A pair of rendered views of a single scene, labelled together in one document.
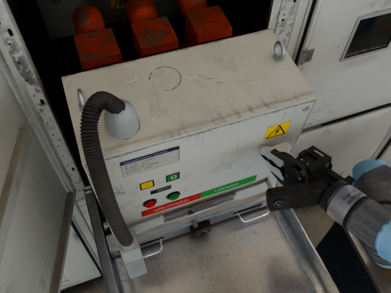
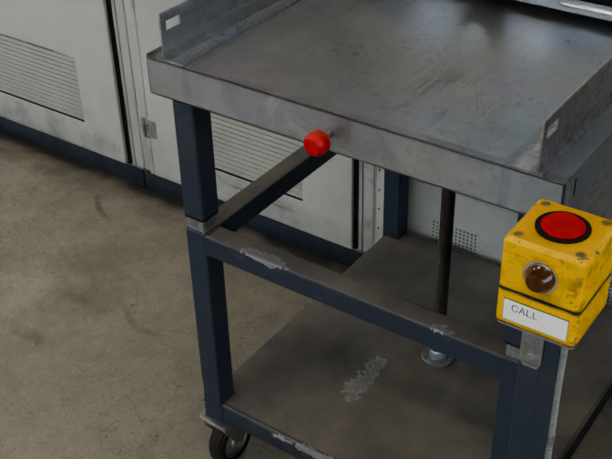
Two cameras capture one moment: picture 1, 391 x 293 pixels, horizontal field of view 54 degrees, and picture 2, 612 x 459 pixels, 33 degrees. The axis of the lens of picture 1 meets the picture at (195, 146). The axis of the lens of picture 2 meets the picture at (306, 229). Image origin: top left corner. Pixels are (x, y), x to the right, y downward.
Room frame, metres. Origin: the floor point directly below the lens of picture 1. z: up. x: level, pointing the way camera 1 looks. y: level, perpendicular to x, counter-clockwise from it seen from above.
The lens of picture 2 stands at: (-0.55, -1.11, 1.43)
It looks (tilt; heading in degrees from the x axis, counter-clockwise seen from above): 34 degrees down; 57
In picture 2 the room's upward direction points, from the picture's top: 2 degrees counter-clockwise
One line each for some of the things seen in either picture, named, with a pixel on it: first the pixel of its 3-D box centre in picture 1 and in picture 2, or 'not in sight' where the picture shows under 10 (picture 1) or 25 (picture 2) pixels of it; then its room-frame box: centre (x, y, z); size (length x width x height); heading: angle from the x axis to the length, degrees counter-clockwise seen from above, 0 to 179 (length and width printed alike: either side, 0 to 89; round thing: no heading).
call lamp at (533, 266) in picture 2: not in sight; (536, 280); (0.01, -0.61, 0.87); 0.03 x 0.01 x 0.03; 112
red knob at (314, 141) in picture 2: not in sight; (321, 139); (0.07, -0.18, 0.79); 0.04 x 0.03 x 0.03; 22
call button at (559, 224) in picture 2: not in sight; (562, 229); (0.05, -0.60, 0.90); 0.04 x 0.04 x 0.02
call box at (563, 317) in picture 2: not in sight; (555, 271); (0.05, -0.60, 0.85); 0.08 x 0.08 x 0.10; 22
